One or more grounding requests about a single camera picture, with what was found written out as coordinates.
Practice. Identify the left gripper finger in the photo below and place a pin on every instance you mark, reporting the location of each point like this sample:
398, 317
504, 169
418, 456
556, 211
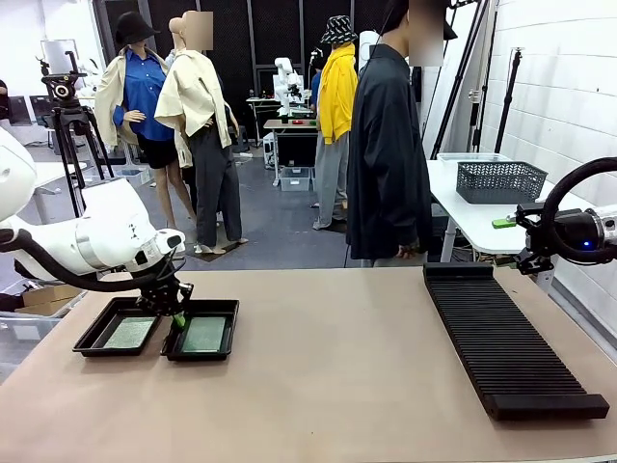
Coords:
179, 322
148, 308

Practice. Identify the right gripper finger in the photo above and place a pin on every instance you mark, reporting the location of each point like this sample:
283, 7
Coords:
503, 223
535, 264

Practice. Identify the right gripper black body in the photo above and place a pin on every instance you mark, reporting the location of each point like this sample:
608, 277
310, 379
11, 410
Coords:
578, 226

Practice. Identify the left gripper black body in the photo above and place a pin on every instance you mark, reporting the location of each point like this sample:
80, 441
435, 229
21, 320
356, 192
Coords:
164, 291

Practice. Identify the black ESD tray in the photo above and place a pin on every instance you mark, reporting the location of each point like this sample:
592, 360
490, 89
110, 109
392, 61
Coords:
91, 340
231, 328

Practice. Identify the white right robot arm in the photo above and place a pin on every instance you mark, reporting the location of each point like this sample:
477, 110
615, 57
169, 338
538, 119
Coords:
608, 226

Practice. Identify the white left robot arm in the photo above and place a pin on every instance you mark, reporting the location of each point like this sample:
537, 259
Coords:
106, 226

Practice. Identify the person's right forearm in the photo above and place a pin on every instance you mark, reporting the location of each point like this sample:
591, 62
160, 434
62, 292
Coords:
410, 217

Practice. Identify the person's right hand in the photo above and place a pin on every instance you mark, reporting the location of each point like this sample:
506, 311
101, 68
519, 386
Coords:
407, 252

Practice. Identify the white side table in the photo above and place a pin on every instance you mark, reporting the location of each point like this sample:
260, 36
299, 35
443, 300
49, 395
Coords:
482, 217

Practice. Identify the grey woven plastic basket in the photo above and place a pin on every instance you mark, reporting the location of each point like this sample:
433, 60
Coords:
501, 183

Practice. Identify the black round stool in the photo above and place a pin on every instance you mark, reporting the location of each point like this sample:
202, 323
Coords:
441, 226

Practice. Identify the clear flat plastic box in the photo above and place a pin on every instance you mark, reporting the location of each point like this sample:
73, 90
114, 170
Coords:
472, 156

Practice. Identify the black slotted PCB rack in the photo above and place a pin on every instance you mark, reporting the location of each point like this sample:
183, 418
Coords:
501, 337

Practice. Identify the brown cardboard box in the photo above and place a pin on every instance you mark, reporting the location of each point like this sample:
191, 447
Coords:
48, 295

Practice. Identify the black light stand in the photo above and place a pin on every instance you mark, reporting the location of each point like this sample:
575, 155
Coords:
460, 77
476, 120
506, 108

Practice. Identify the clear storage bin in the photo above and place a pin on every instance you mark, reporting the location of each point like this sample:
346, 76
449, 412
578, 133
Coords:
132, 177
295, 181

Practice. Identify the large clear plastic container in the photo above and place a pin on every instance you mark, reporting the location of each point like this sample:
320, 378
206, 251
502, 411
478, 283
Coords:
24, 337

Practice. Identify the person in dark shirt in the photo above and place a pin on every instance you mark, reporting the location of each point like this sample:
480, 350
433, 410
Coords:
385, 144

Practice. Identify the white work table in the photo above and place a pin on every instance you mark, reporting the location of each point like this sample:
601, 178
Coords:
53, 171

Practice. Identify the small desk with black panel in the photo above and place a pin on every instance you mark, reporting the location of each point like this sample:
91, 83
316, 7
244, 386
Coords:
294, 149

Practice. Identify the mannequin with blue shirt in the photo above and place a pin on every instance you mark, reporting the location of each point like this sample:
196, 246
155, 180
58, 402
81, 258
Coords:
142, 96

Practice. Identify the mannequin with cream jacket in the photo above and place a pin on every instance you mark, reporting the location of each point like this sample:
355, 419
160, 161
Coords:
193, 96

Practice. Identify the mannequin with yellow top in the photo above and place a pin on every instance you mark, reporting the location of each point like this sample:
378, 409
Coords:
337, 96

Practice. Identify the person in black t-shirt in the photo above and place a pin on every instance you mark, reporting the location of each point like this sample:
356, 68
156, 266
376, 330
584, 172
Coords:
4, 101

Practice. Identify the small white background robot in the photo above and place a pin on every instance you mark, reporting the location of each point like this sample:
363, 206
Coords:
289, 72

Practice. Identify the patterned bucket hat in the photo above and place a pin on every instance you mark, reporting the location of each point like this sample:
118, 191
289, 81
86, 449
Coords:
340, 30

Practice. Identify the black brimmed hat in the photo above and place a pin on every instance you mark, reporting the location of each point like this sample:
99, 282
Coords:
132, 29

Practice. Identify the black mannequin base plate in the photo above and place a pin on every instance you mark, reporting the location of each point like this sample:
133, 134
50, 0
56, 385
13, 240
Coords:
205, 256

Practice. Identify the black camera tripod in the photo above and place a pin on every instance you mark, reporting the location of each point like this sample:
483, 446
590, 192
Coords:
67, 116

